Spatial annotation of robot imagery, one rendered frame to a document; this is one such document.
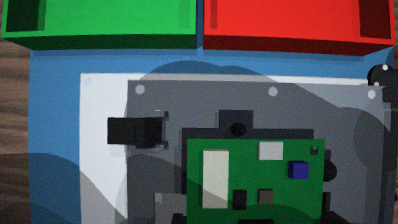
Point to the red bin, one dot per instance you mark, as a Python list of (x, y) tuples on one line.
[(320, 23)]

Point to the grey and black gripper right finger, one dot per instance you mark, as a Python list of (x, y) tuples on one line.
[(330, 217)]

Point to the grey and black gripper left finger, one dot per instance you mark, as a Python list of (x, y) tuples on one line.
[(179, 219)]

